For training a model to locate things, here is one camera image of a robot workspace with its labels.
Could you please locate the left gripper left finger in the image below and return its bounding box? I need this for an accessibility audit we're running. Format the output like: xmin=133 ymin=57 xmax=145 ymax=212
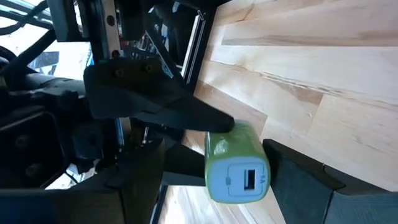
xmin=107 ymin=138 xmax=166 ymax=224

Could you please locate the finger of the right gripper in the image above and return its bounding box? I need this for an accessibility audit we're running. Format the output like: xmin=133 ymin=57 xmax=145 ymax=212
xmin=83 ymin=57 xmax=236 ymax=134
xmin=160 ymin=142 xmax=206 ymax=187

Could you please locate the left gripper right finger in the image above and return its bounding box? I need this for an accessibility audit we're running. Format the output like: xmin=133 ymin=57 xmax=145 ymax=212
xmin=262 ymin=138 xmax=346 ymax=224

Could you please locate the green white cube charger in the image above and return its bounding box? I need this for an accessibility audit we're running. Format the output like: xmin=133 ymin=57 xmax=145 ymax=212
xmin=203 ymin=119 xmax=272 ymax=205

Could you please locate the black metal table frame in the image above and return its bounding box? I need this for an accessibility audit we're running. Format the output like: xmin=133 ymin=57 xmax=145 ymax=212
xmin=144 ymin=0 xmax=218 ymax=94

